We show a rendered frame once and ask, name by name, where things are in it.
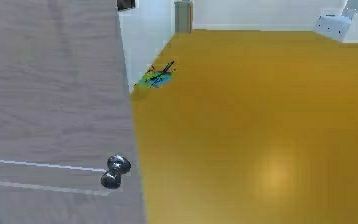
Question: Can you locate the blue green floor cloth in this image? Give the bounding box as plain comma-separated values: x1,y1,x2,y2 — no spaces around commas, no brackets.
137,60,176,89

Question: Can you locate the black round door knob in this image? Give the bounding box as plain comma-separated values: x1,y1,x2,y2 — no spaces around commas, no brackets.
100,154,133,190

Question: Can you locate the grey tall bin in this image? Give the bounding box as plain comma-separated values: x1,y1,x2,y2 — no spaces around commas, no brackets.
173,0,194,34

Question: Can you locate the grey wooden room door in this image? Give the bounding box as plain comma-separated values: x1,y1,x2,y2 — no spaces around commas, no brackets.
0,0,149,224

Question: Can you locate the white chest of drawers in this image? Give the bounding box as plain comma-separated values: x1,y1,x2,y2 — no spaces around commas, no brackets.
312,13,354,43

